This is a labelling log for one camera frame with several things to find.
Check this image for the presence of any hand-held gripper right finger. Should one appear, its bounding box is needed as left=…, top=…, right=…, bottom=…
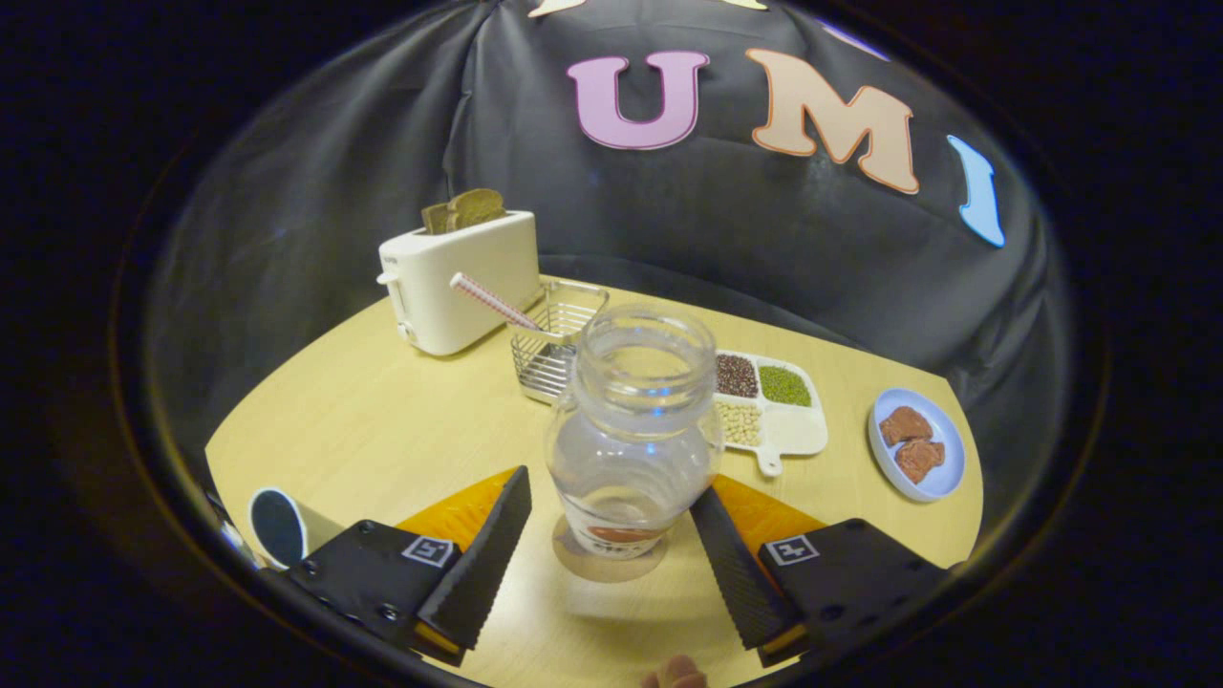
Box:
left=690, top=475, right=949, bottom=670

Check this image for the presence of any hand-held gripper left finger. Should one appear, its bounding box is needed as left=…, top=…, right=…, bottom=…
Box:
left=285, top=465, right=533, bottom=668

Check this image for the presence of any round brown coaster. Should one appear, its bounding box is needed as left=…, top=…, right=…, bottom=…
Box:
left=552, top=516, right=672, bottom=585

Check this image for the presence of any clear plastic juice bottle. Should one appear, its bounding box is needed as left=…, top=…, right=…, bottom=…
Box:
left=545, top=304, right=724, bottom=560

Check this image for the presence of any white cup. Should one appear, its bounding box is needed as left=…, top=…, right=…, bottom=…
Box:
left=248, top=487, right=347, bottom=571

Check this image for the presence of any white divided tray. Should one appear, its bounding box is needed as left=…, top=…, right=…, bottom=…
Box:
left=712, top=350, right=829, bottom=478

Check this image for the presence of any pile of pale soybeans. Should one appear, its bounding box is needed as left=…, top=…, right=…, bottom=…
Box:
left=717, top=399, right=763, bottom=448

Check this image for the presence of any wooden table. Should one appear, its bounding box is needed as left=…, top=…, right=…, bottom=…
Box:
left=204, top=275, right=985, bottom=688

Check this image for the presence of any pile of green beans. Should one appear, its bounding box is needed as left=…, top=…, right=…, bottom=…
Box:
left=760, top=365, right=813, bottom=408

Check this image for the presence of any pile of dark red beans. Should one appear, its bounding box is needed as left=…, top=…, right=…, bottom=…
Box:
left=717, top=354, right=761, bottom=399

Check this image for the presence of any light blue plate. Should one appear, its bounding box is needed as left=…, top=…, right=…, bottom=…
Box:
left=868, top=387, right=967, bottom=504

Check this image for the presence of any red white striped straw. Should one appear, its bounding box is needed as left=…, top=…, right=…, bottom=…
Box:
left=450, top=272, right=565, bottom=345

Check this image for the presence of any white toaster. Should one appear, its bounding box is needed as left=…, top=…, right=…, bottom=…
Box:
left=376, top=210, right=543, bottom=358

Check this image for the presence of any black backdrop cloth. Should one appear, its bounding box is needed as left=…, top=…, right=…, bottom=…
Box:
left=143, top=0, right=1076, bottom=536

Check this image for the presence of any metal wire basket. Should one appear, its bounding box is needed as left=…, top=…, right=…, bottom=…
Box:
left=509, top=279, right=611, bottom=405

